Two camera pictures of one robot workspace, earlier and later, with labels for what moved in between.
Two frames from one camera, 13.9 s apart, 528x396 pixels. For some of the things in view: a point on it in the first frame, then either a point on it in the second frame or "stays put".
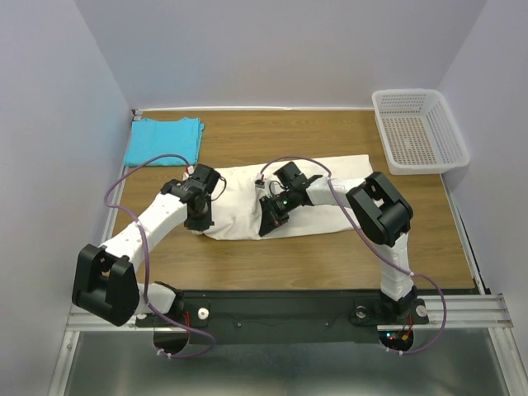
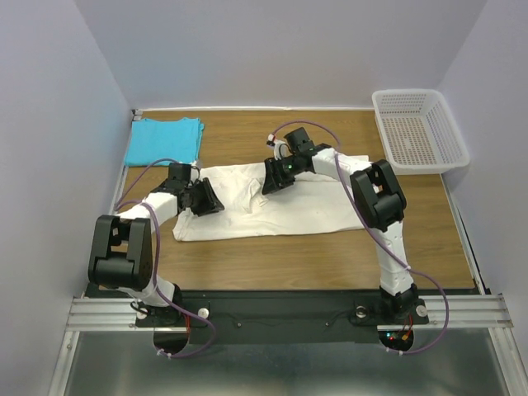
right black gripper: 271,219 -> 275,181
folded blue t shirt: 151,138 stays put
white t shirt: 239,214 stays put
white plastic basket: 418,133 stays put
